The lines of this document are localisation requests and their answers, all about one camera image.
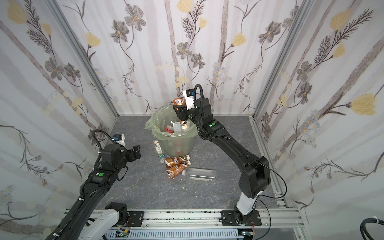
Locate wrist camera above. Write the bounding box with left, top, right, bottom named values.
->
left=183, top=89, right=195, bottom=110
left=112, top=134, right=126, bottom=147

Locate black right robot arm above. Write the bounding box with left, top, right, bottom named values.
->
left=173, top=84, right=273, bottom=226

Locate green plastic bin liner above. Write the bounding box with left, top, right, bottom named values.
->
left=145, top=104, right=198, bottom=140

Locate white vented cable duct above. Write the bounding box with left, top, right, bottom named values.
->
left=105, top=229, right=244, bottom=240

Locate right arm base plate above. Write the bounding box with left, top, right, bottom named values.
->
left=219, top=210, right=262, bottom=227

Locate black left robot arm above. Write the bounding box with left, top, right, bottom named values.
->
left=47, top=130, right=141, bottom=240

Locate aluminium mounting rail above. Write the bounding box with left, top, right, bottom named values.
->
left=56, top=208, right=301, bottom=231

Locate red cap water bottle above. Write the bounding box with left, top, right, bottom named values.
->
left=173, top=122, right=183, bottom=135

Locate clear bottle with crane label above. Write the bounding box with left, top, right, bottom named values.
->
left=153, top=140, right=166, bottom=164

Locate small bottle pink label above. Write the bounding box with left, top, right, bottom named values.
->
left=165, top=125, right=174, bottom=133

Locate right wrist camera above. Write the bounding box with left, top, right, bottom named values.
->
left=183, top=89, right=195, bottom=110

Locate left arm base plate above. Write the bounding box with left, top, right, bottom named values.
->
left=122, top=211, right=145, bottom=229

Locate brown coffee bottle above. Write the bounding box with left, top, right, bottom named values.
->
left=166, top=161, right=191, bottom=179
left=173, top=98, right=189, bottom=131
left=165, top=155, right=190, bottom=167

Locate clear square bottle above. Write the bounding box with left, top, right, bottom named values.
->
left=182, top=167, right=217, bottom=182

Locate mesh waste bin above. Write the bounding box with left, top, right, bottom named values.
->
left=155, top=103, right=202, bottom=158

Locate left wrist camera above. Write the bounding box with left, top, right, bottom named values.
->
left=112, top=134, right=126, bottom=147

